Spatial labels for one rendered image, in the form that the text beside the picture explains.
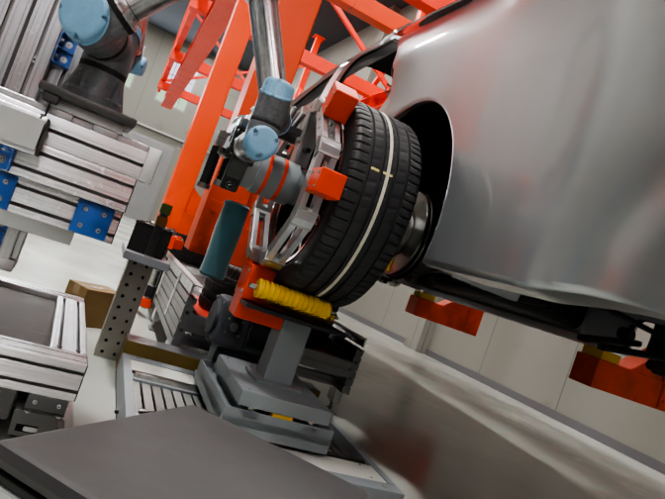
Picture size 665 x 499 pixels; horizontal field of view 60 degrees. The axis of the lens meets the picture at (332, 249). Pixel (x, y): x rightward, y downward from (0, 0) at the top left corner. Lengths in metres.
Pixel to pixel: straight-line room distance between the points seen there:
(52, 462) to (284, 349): 1.24
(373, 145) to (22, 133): 0.88
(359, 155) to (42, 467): 1.17
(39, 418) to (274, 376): 0.71
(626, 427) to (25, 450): 5.43
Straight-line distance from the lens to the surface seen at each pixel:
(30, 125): 1.42
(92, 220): 1.57
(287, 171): 1.79
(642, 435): 5.75
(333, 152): 1.62
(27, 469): 0.71
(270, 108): 1.34
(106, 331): 2.46
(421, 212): 2.01
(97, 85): 1.55
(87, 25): 1.44
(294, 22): 2.47
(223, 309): 2.15
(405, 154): 1.70
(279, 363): 1.88
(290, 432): 1.81
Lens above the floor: 0.63
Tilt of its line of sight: 2 degrees up
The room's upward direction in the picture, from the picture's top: 20 degrees clockwise
